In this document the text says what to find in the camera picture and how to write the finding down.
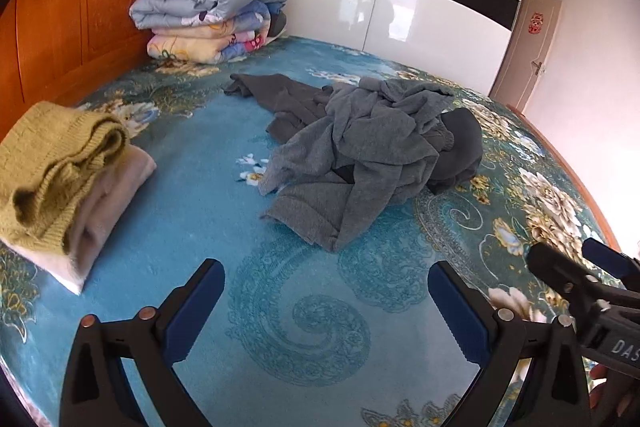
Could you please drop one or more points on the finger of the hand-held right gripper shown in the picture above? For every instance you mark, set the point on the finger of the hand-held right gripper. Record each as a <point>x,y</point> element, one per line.
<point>555,264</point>
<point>607,257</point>

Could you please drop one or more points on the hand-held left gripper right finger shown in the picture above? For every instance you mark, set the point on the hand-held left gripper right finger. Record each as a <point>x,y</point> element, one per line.
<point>457,312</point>

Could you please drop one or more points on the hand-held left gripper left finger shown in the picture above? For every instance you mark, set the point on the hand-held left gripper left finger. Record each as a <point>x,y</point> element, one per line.
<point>197,312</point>

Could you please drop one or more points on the light gray fleece pants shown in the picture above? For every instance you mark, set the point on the light gray fleece pants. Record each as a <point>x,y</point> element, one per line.
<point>350,147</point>

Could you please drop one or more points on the person's right hand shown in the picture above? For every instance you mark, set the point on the person's right hand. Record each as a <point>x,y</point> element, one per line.
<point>598,384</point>

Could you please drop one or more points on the teal floral blanket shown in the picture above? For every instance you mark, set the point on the teal floral blanket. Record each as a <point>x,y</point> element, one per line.
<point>200,207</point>

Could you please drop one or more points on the white fluffy sweater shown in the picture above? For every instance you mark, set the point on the white fluffy sweater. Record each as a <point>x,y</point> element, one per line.
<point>105,217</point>

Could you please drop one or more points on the charcoal cloth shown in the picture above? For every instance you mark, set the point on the charcoal cloth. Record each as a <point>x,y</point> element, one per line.
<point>460,147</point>

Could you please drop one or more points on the beige door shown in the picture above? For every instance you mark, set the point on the beige door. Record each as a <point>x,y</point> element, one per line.
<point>525,57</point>

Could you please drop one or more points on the olive green knit sweater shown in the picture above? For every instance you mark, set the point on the olive green knit sweater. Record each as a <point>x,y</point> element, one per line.
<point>50,157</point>

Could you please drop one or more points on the dark gray garment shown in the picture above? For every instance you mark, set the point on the dark gray garment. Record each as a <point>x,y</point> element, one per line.
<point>280,97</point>

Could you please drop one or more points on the red door decoration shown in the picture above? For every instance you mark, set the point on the red door decoration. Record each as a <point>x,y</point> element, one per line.
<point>536,23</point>

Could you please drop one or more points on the dark pillow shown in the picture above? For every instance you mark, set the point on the dark pillow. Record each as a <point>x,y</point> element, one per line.
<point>278,24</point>

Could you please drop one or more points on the blue pink floral folded quilt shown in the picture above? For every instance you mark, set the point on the blue pink floral folded quilt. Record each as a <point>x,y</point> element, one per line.
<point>260,14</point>

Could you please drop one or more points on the orange wooden headboard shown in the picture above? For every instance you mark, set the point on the orange wooden headboard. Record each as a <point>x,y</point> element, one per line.
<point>75,17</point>

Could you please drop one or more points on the wooden bed side rail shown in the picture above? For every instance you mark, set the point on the wooden bed side rail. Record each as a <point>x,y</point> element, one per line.
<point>595,207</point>

